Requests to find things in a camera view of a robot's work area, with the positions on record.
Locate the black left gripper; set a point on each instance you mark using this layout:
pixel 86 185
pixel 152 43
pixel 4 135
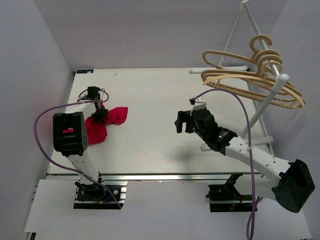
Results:
pixel 99 118

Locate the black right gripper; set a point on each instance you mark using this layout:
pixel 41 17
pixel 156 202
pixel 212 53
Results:
pixel 182 117

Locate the red t shirt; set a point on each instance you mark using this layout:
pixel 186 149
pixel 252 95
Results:
pixel 97 131

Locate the beige hanger front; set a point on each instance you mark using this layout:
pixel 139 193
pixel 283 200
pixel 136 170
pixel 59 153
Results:
pixel 288 97

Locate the beige hanger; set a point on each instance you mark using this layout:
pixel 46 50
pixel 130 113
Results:
pixel 253 59
pixel 288 97
pixel 260 78

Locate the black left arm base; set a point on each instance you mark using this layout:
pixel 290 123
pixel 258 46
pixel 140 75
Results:
pixel 95 197

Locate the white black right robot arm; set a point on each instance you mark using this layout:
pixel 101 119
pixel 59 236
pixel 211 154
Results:
pixel 286 182

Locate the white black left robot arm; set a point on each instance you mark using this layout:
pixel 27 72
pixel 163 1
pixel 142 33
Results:
pixel 70 136

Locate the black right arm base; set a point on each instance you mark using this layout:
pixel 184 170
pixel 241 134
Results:
pixel 224 198

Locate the beige hanger rear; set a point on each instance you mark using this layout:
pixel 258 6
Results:
pixel 253 59

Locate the beige hanger middle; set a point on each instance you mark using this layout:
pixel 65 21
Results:
pixel 260 78

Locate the blue label sticker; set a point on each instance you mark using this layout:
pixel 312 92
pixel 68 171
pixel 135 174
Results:
pixel 84 71

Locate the white clothes rack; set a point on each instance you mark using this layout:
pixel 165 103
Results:
pixel 280 78

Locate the aluminium table rail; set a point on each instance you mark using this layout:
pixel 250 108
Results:
pixel 197 177

